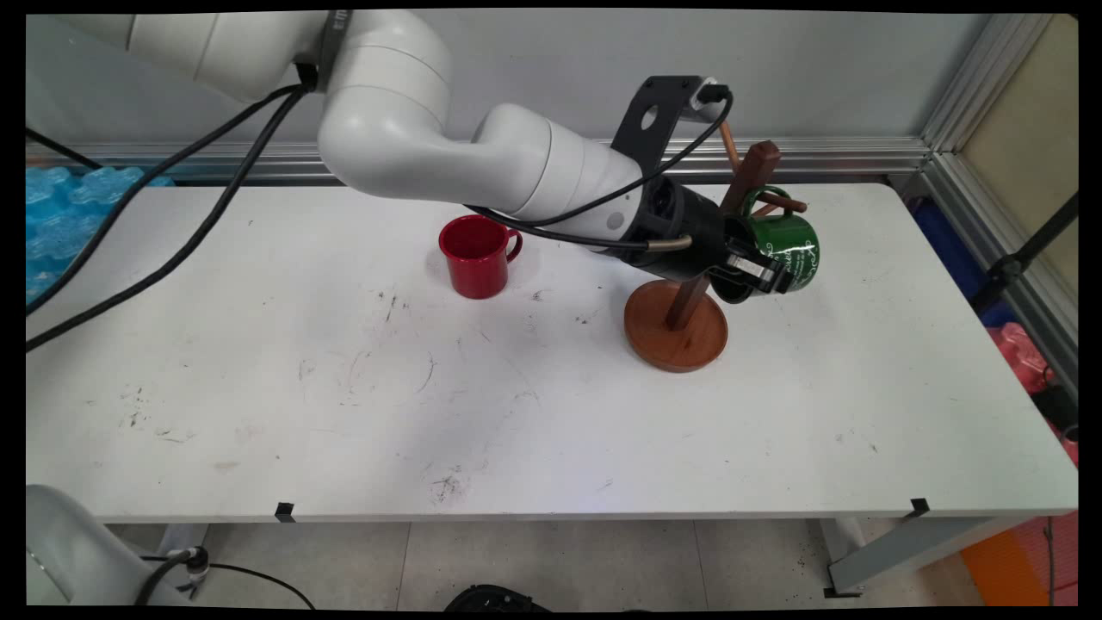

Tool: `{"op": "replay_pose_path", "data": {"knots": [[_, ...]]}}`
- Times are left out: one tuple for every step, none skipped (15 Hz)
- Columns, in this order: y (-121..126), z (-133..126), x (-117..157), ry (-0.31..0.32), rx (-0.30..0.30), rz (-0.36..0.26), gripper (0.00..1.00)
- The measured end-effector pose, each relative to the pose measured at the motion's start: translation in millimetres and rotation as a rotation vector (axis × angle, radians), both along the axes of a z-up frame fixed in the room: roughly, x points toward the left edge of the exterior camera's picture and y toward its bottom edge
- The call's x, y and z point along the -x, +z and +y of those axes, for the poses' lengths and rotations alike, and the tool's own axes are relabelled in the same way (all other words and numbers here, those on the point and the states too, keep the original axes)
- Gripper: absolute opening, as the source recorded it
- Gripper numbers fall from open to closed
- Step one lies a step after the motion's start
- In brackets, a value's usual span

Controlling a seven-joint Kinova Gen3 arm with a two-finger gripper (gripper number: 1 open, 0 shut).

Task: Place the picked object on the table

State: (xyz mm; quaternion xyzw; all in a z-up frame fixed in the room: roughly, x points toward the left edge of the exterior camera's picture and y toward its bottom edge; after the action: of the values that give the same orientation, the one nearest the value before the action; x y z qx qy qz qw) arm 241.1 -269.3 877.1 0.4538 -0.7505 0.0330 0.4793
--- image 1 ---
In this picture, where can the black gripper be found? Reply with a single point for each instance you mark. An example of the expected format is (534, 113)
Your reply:
(680, 232)

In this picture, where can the green enamel mug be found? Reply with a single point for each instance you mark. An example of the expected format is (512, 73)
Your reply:
(788, 250)

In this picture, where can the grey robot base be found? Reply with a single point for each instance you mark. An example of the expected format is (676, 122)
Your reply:
(77, 551)

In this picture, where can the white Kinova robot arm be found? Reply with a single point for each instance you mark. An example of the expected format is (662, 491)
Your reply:
(387, 112)

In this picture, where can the wooden mug tree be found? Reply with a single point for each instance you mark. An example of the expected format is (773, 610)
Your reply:
(676, 340)

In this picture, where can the blue bin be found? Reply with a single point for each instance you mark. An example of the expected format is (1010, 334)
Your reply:
(947, 250)

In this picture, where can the black stand pole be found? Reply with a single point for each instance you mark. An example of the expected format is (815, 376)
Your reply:
(1007, 269)

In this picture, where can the red enamel mug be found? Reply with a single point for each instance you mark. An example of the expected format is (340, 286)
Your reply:
(473, 258)

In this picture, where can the pink plastic bag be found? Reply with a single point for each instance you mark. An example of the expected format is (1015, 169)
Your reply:
(1020, 357)

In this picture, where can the black tape piece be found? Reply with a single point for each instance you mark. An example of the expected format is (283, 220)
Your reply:
(919, 507)
(285, 512)

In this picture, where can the grey metal table leg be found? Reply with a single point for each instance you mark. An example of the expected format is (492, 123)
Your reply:
(182, 536)
(913, 547)

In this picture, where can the black box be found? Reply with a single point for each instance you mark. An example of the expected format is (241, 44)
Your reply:
(1055, 409)

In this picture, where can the orange bin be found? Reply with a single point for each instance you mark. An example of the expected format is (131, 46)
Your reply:
(1003, 573)

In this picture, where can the black round object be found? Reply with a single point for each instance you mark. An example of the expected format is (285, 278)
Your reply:
(495, 598)

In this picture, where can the pink red plastic crate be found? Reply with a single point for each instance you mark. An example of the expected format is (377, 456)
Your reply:
(1066, 560)

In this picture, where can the blue bubble wrap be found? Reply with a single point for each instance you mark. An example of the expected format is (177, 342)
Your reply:
(60, 224)

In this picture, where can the aluminium frame rail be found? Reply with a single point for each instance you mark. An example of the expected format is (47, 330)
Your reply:
(973, 95)
(818, 155)

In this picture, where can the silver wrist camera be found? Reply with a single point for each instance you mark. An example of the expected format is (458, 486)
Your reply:
(704, 95)

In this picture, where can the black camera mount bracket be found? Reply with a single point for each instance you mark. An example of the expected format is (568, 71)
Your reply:
(654, 108)

